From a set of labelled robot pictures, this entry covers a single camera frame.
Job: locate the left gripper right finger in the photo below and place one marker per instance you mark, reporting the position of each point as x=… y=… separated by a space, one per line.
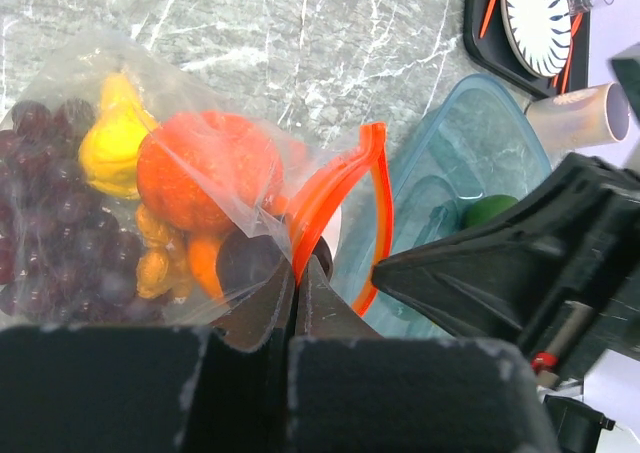
x=350 y=390

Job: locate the striped white plate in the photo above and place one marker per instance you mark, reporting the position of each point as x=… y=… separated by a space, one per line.
x=539 y=33

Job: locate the clear zip top bag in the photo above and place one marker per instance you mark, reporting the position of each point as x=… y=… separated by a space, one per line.
x=316 y=180

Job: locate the black serving tray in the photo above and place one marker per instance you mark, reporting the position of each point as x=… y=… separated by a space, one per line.
x=494 y=53

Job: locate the teal plastic food tray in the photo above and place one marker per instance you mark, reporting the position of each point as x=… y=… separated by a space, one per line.
x=476 y=144

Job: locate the orange dried fruit slice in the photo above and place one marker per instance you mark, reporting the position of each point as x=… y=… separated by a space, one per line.
x=161 y=271

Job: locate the beige mug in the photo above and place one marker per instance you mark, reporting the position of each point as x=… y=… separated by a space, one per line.
x=588 y=117

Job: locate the textured orange tangerine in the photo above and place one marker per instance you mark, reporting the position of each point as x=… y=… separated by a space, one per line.
x=198 y=170

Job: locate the green lime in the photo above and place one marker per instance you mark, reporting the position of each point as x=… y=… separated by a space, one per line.
x=487 y=208

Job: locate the orange plastic fork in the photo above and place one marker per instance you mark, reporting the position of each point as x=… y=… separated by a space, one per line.
x=490 y=8

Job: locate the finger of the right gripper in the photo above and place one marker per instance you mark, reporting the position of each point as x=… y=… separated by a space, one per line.
x=626 y=68

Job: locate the orange dried fruit piece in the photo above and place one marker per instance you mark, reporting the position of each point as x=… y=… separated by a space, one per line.
x=156 y=232

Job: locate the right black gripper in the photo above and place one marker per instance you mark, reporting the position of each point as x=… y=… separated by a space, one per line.
x=492 y=280

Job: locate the yellow pear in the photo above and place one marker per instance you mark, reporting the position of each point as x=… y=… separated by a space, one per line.
x=108 y=153

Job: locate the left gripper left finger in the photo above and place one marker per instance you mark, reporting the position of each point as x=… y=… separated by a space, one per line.
x=213 y=388

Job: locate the smooth orange persimmon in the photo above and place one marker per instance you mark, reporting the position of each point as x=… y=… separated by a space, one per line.
x=202 y=253

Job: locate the dark red grape bunch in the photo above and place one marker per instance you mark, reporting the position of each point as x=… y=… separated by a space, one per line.
x=64 y=255

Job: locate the dark purple plum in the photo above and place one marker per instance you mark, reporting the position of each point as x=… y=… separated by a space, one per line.
x=244 y=263

